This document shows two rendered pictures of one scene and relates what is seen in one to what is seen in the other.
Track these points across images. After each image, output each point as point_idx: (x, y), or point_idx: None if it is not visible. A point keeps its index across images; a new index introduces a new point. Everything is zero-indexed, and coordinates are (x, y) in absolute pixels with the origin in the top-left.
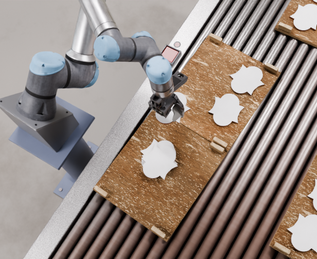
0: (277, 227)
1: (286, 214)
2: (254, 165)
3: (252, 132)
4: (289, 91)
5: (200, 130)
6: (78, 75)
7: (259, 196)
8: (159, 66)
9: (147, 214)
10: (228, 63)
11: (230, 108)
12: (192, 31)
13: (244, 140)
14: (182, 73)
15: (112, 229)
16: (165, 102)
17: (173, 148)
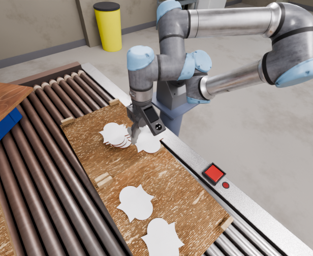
0: (3, 206)
1: (2, 218)
2: (69, 210)
3: (101, 223)
4: None
5: (126, 172)
6: (191, 84)
7: (42, 204)
8: (138, 50)
9: (85, 120)
10: (190, 227)
11: (135, 206)
12: (241, 205)
13: (103, 217)
14: (160, 129)
15: (90, 106)
16: (135, 108)
17: (120, 146)
